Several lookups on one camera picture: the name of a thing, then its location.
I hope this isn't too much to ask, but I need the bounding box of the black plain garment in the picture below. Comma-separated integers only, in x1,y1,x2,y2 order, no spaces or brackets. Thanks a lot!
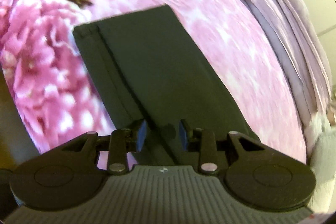
72,4,261,166

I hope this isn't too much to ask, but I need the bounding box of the pink floral blanket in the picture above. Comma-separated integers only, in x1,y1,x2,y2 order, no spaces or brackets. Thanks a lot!
0,0,311,165

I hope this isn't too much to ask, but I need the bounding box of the white quilted duvet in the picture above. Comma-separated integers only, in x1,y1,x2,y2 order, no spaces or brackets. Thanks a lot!
306,112,336,215

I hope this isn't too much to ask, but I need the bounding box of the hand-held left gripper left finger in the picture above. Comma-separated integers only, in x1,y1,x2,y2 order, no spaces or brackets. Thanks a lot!
62,119,147,175

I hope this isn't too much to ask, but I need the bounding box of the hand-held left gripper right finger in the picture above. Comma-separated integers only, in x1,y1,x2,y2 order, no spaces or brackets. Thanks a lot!
178,119,263,175

